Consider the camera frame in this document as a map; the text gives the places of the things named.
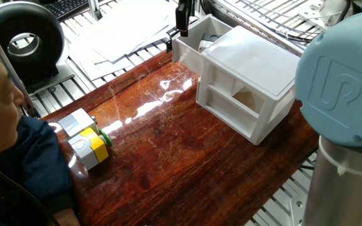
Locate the white drawer with black handle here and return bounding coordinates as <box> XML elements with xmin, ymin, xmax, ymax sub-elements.
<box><xmin>166</xmin><ymin>14</ymin><xmax>234</xmax><ymax>76</ymax></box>

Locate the white plastic drawer cabinet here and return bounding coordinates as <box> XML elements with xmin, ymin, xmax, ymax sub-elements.
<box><xmin>195</xmin><ymin>25</ymin><xmax>300</xmax><ymax>146</ymax></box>

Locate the right forearm in dark sleeve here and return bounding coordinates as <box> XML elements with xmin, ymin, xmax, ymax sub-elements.
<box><xmin>39</xmin><ymin>163</ymin><xmax>77</xmax><ymax>216</ymax></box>

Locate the person's right hand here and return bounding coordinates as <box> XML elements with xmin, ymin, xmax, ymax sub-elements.
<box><xmin>52</xmin><ymin>207</ymin><xmax>82</xmax><ymax>226</ymax></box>

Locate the white paper sheet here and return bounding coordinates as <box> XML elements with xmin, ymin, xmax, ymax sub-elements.
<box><xmin>69</xmin><ymin>40</ymin><xmax>135</xmax><ymax>81</ymax></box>
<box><xmin>77</xmin><ymin>0</ymin><xmax>182</xmax><ymax>63</ymax></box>

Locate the black keyboard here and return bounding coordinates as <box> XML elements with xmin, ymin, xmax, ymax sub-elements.
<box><xmin>44</xmin><ymin>0</ymin><xmax>106</xmax><ymax>21</ymax></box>

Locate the silver mounting plate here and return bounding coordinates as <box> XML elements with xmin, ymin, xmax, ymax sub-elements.
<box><xmin>298</xmin><ymin>0</ymin><xmax>339</xmax><ymax>30</ymax></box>

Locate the glossy wood grain table mat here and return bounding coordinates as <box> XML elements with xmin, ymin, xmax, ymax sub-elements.
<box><xmin>41</xmin><ymin>50</ymin><xmax>320</xmax><ymax>226</ymax></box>

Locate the white grey push-button box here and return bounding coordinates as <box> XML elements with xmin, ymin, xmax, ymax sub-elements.
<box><xmin>57</xmin><ymin>108</ymin><xmax>99</xmax><ymax>139</ymax></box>

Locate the yellow box with green button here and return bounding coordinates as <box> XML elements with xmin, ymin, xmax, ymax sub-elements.
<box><xmin>68</xmin><ymin>127</ymin><xmax>114</xmax><ymax>171</ymax></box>

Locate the person in dark blue jacket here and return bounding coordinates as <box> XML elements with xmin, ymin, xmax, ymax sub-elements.
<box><xmin>0</xmin><ymin>26</ymin><xmax>82</xmax><ymax>226</ymax></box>

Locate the white wire mesh rack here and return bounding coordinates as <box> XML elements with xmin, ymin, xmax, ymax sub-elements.
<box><xmin>218</xmin><ymin>0</ymin><xmax>324</xmax><ymax>42</ymax></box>

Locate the aluminium post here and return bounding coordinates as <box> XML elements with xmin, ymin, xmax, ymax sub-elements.
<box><xmin>87</xmin><ymin>0</ymin><xmax>104</xmax><ymax>21</ymax></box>

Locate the black ring-shaped device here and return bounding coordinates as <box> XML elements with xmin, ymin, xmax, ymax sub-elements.
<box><xmin>0</xmin><ymin>1</ymin><xmax>77</xmax><ymax>95</ymax></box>

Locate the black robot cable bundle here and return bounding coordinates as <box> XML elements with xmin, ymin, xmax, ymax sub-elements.
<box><xmin>336</xmin><ymin>0</ymin><xmax>353</xmax><ymax>23</ymax></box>

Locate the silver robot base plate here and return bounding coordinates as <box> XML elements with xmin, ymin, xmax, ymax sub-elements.
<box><xmin>289</xmin><ymin>194</ymin><xmax>308</xmax><ymax>226</ymax></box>

